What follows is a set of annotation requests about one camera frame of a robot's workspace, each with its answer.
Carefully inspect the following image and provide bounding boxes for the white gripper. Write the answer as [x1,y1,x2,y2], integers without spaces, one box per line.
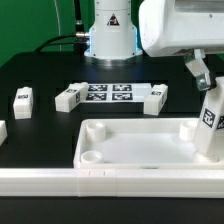
[139,0,224,91]

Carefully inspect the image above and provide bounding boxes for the white desk top tray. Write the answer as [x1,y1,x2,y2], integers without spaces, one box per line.
[73,118,224,170]

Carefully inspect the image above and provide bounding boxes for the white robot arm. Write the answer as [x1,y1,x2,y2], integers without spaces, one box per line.
[85,0,224,91]

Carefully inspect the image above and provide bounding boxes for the white left fence block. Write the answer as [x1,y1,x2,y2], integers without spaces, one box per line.
[0,120,7,146]

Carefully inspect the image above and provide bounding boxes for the white front fence bar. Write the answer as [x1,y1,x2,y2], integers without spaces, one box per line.
[0,169,224,198]

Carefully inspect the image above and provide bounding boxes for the white marker base plate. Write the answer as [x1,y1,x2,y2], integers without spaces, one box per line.
[81,83,152,103]

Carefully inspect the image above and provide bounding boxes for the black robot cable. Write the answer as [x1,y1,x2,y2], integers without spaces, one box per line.
[34,0,91,54]

